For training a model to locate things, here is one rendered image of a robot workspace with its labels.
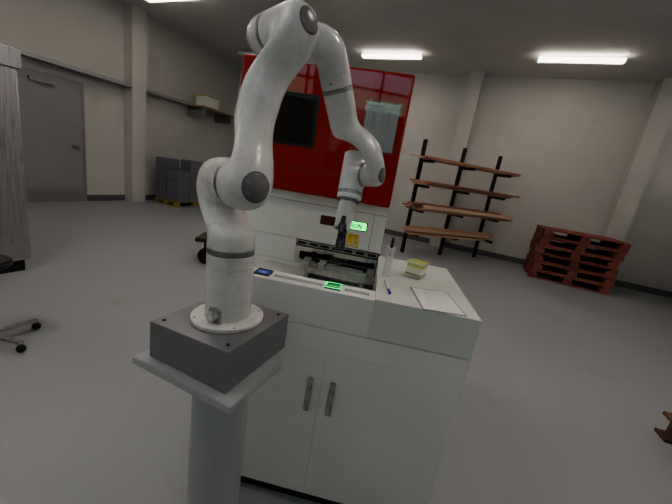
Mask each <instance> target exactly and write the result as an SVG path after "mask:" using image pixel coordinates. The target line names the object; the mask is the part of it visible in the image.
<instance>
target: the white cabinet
mask: <svg viewBox="0 0 672 504"><path fill-rule="evenodd" d="M278 354H279V356H280V359H281V361H282V368H281V369H280V370H279V371H278V372H277V373H276V374H275V375H274V376H273V377H271V378H270V379H269V380H268V381H267V382H266V383H265V384H263V385H262V386H261V387H260V388H259V389H258V390H257V391H256V392H254V393H253V394H252V395H251V396H250V397H249V405H248V414H247V424H246V433H245V443H244V452H243V462H242V471H241V481H242V482H245V483H249V484H252V485H256V486H259V487H263V488H267V489H270V490H274V491H277V492H281V493H284V494H288V495H292V496H295V497H299V498H302V499H306V500H309V501H313V502H317V503H320V504H428V502H429V499H430V495H431V492H432V489H433V485H434V482H435V479H436V475H437V472H438V468H439V465H440V462H441V458H442V455H443V451H444V448H445V445H446V441H447V438H448V434H449V431H450V428H451V424H452V421H453V418H454V414H455V411H456V407H457V404H458V401H459V397H460V394H461V390H462V387H463V384H464V380H465V377H466V374H467V370H468V367H469V363H470V360H468V359H463V358H459V357H454V356H450V355H445V354H440V353H436V352H431V351H427V350H422V349H418V348H413V347H408V346H404V345H399V344H395V343H390V342H385V341H381V340H376V339H372V338H368V337H367V339H366V338H361V337H357V336H352V335H348V334H343V333H339V332H334V331H329V330H325V329H320V328H316V327H311V326H307V325H302V324H297V323H293V322H288V325H287V333H286V340H285V347H284V348H283V349H281V350H280V351H279V352H278Z"/></svg>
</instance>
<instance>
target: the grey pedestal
mask: <svg viewBox="0 0 672 504"><path fill-rule="evenodd" d="M133 363H134V364H136V365H137V366H139V367H141V368H143V369H145V370H147V371H149V372H150V373H152V374H154V375H156V376H158V377H160V378H162V379H163V380H165V381H167V382H169V383H171V384H173V385H175V386H176V387H178V388H180V389H182V390H184V391H186V392H188V393H189V394H191V395H192V406H191V425H190V443H189V462H188V480H187V499H186V504H238V500H239V490H240V481H241V471H242V462H243V452H244V443H245V433H246V424H247V414H248V405H249V397H250V396H251V395H252V394H253V393H254V392H256V391H257V390H258V389H259V388H260V387H261V386H262V385H263V384H265V383H266V382H267V381H268V380H269V379H270V378H271V377H273V376H274V375H275V374H276V373H277V372H278V371H279V370H280V369H281V368H282V361H281V359H280V356H279V354H278V353H276V354H275V355H274V356H273V357H271V358H270V359H269V360H268V361H266V362H265V363H264V364H263V365H261V366H260V367H259V368H257V369H256V370H255V371H254V372H252V373H251V374H250V375H249V376H247V377H246V378H245V379H244V380H242V381H241V382H240V383H239V384H237V385H236V386H235V387H233V388H232V389H231V390H230V391H228V392H227V393H226V394H224V393H222V392H220V391H218V390H216V389H214V388H212V387H210V386H208V385H206V384H204V383H202V382H200V381H198V380H196V379H195V378H193V377H191V376H189V375H187V374H185V373H183V372H181V371H179V370H177V369H175V368H173V367H171V366H169V365H167V364H165V363H163V362H161V361H159V360H157V359H155V358H153V357H151V356H150V349H148V350H146V351H144V352H142V353H140V354H137V355H135V356H133Z"/></svg>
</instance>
